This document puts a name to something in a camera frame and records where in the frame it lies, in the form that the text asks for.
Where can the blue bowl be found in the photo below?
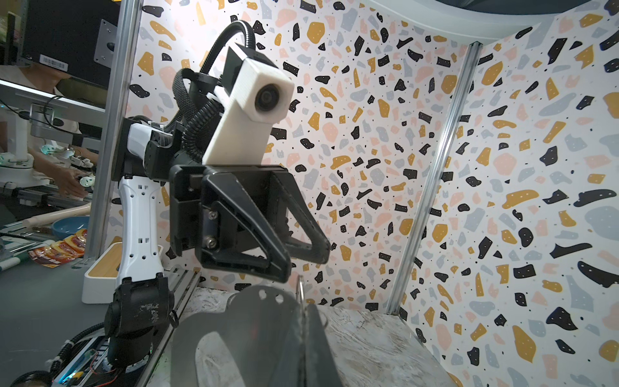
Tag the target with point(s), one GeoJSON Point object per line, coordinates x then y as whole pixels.
{"type": "Point", "coordinates": [63, 228]}

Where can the metal keyring plate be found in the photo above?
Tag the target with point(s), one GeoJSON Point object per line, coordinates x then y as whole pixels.
{"type": "Point", "coordinates": [253, 329]}

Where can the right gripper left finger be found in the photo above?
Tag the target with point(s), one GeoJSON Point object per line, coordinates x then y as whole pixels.
{"type": "Point", "coordinates": [291, 367]}

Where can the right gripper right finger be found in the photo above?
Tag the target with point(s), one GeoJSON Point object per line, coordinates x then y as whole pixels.
{"type": "Point", "coordinates": [319, 364]}

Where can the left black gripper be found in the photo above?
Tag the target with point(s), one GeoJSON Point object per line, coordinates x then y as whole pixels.
{"type": "Point", "coordinates": [223, 213]}

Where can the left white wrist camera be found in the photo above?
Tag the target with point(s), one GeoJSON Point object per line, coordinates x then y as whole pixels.
{"type": "Point", "coordinates": [255, 95]}

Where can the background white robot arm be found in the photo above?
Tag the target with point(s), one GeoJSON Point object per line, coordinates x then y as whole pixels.
{"type": "Point", "coordinates": [40, 161]}

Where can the black monitor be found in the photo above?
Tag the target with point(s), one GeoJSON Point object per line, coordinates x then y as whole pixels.
{"type": "Point", "coordinates": [74, 37]}

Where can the black round stool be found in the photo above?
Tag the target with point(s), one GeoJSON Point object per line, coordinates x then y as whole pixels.
{"type": "Point", "coordinates": [38, 378]}

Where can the red snack packet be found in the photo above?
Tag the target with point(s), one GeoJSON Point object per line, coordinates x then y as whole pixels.
{"type": "Point", "coordinates": [54, 254]}

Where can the white wooden tray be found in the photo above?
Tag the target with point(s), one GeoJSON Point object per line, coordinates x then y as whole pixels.
{"type": "Point", "coordinates": [100, 280]}

